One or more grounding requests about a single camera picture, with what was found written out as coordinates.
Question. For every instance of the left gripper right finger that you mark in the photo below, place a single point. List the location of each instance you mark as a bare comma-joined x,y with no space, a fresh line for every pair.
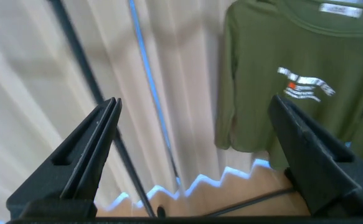
330,186

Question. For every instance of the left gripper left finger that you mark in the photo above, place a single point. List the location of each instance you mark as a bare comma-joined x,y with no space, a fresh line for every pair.
59,186

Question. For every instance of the green long-sleeved shirt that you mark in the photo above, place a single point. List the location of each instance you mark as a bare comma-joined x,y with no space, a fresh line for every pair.
262,109

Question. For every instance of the black clothes rack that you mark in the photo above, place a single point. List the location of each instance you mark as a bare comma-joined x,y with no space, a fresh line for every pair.
81,62

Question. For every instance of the beige curtain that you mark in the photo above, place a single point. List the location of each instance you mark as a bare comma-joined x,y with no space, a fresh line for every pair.
28,77

